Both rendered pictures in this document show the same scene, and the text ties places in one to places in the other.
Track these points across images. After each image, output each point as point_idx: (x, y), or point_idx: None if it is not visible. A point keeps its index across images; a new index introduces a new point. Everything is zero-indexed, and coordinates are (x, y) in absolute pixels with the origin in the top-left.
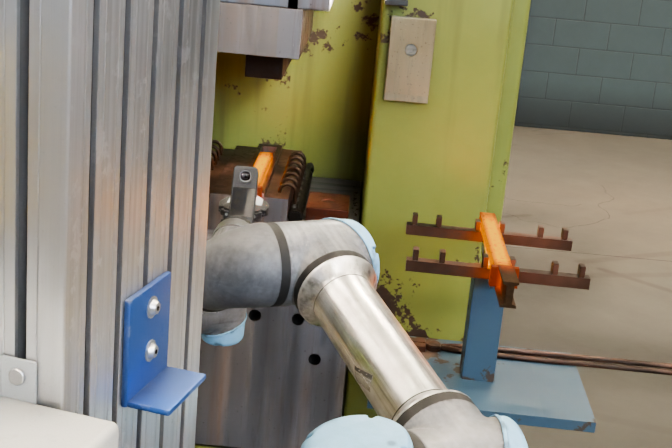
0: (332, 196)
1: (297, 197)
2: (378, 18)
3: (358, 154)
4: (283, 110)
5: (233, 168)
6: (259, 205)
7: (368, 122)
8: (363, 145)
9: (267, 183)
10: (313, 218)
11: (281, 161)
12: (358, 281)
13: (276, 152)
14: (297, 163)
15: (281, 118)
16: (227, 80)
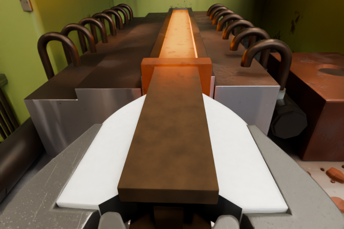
0: (321, 58)
1: (265, 69)
2: None
3: (256, 11)
4: None
5: (143, 30)
6: (272, 209)
7: None
8: (261, 1)
9: (203, 46)
10: (337, 124)
11: (198, 19)
12: None
13: (189, 11)
14: (231, 13)
15: None
16: None
